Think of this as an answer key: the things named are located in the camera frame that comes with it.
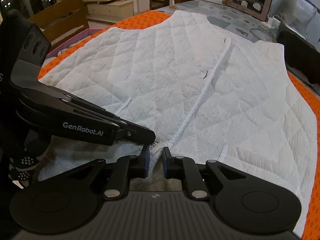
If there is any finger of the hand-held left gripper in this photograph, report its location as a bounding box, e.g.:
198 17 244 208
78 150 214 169
114 119 157 146

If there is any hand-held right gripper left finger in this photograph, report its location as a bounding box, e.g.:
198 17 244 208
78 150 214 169
60 147 150 201

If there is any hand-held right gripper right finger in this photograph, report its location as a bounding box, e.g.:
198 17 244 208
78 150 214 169
163 147 247 200

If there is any white quilted jacket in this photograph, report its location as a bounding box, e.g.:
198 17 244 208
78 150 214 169
37 10 318 240

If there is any person's left hand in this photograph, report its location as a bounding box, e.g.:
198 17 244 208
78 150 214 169
9 136 52 188

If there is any pink basket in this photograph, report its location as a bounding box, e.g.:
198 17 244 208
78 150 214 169
46 29 100 58

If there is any orange patterned mat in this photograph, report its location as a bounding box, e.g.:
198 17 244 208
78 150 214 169
37 10 320 240

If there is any low cream cabinet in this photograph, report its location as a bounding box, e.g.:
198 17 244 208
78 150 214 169
82 0 134 23

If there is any white power strip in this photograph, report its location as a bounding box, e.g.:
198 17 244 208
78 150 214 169
261 20 278 30

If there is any black folded garment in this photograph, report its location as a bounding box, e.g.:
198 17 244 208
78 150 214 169
276 21 320 88

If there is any white charger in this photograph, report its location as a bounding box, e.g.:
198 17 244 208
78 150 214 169
269 14 282 27

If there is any clear plastic bag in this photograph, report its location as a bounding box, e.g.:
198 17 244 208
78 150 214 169
280 0 319 34

